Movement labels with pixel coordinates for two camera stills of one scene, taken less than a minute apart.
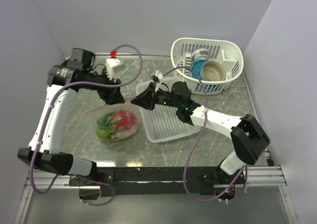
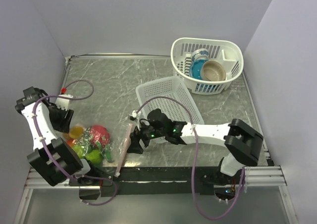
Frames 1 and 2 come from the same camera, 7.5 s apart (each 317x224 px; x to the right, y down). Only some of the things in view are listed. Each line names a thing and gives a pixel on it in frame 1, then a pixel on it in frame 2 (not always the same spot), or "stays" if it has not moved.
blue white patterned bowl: [200, 54] stays
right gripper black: [145, 99] -> [135, 146]
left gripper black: [112, 95] -> [63, 125]
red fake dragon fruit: [122, 118] -> [100, 134]
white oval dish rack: [214, 62] stays
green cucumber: [104, 121] -> [106, 152]
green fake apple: [103, 132] -> [81, 150]
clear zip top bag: [115, 123] -> [103, 144]
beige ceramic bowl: [212, 71] stays
